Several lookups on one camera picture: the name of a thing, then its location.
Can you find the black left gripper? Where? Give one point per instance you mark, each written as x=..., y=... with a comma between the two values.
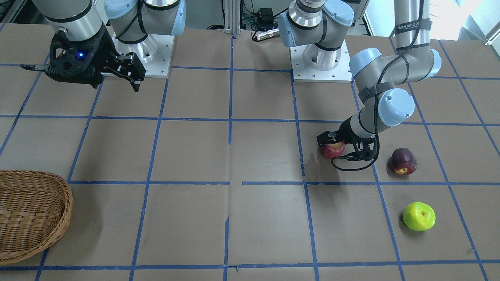
x=347, y=132

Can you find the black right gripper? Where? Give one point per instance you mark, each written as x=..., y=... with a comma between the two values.
x=104, y=47

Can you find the red yellow apple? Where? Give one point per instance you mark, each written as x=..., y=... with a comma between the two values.
x=330, y=151

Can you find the dark red apple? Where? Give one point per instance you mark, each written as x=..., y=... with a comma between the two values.
x=403, y=162

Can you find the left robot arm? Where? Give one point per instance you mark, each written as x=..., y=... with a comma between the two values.
x=321, y=26

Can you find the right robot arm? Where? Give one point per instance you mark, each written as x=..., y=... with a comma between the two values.
x=132, y=20

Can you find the wicker basket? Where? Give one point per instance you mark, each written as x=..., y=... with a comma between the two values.
x=35, y=212

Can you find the silver connector plug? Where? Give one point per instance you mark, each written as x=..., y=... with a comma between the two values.
x=258, y=37

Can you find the green apple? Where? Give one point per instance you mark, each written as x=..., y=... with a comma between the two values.
x=419, y=216

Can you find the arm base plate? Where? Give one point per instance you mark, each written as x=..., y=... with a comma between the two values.
x=155, y=53
x=311, y=64

